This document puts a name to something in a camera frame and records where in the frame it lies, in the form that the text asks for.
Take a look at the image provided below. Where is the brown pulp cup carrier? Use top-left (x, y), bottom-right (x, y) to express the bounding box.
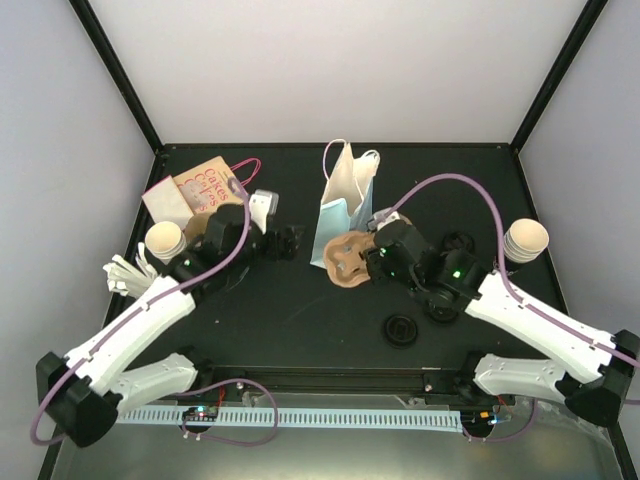
top-left (322, 215), bottom-right (414, 289)

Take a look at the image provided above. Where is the light blue paper bag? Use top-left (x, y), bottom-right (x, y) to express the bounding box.
top-left (310, 139), bottom-right (380, 268)

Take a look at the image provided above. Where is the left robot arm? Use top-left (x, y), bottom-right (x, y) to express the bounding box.
top-left (36, 200), bottom-right (305, 447)

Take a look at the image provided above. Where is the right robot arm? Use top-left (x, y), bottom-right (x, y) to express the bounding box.
top-left (363, 219), bottom-right (639, 427)

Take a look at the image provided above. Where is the black coffee lid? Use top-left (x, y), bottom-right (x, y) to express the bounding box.
top-left (442, 231), bottom-right (475, 254)
top-left (424, 305), bottom-right (458, 326)
top-left (381, 315), bottom-right (419, 349)

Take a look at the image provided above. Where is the white pink-edged napkin pack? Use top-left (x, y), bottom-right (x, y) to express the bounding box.
top-left (142, 176), bottom-right (194, 229)

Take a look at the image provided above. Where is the brown Cakes paper bag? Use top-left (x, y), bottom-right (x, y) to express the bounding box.
top-left (173, 156), bottom-right (262, 214)

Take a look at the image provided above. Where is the left paper cup stack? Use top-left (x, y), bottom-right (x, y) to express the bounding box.
top-left (144, 221), bottom-right (186, 264)

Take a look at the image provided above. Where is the paper cup stack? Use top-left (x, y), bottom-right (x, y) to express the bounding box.
top-left (144, 221), bottom-right (186, 264)
top-left (503, 218), bottom-right (549, 271)

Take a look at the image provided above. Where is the right paper cup stack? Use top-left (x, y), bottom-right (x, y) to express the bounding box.
top-left (503, 218), bottom-right (549, 271)

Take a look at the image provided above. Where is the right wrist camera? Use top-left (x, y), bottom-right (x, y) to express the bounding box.
top-left (367, 209), bottom-right (402, 232)

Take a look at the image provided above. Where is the light blue slotted cable duct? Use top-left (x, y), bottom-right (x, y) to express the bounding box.
top-left (117, 405), bottom-right (463, 433)

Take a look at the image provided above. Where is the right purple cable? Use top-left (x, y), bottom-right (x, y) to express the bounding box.
top-left (379, 172), bottom-right (640, 366)

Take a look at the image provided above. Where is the purple cable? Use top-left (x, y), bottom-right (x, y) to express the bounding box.
top-left (379, 172), bottom-right (640, 366)
top-left (30, 177), bottom-right (252, 446)

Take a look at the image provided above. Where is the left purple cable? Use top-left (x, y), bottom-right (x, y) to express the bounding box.
top-left (30, 177), bottom-right (252, 446)

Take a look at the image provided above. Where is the black left frame post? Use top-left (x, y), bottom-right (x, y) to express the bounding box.
top-left (69, 0), bottom-right (163, 153)

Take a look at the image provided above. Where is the black frame post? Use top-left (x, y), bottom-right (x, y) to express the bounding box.
top-left (510, 0), bottom-right (609, 154)
top-left (69, 0), bottom-right (163, 153)

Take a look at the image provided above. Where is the black right frame post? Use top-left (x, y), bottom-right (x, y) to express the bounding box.
top-left (510, 0), bottom-right (609, 154)

